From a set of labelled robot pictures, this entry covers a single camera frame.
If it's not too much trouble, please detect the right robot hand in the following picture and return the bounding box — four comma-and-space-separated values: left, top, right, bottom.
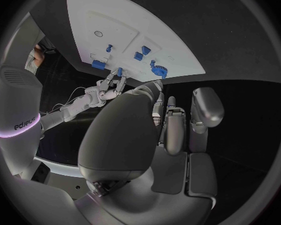
74, 79, 226, 225

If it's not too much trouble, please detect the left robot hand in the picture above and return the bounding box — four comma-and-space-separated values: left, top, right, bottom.
96, 70, 128, 101

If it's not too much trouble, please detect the blue gear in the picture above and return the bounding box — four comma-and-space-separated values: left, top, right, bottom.
150, 64, 169, 80

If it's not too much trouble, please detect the white task board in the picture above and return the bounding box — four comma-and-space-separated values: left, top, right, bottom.
65, 0, 207, 83

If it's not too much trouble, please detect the blue block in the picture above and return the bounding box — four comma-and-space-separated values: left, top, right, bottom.
140, 45, 152, 56
133, 51, 145, 62
91, 59, 107, 71

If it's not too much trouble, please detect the person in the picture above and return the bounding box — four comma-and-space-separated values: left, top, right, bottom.
24, 43, 47, 75

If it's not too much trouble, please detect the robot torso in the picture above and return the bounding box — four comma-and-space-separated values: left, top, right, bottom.
0, 63, 52, 185

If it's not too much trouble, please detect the white cable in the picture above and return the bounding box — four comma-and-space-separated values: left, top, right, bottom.
40, 102, 69, 116
64, 86, 88, 106

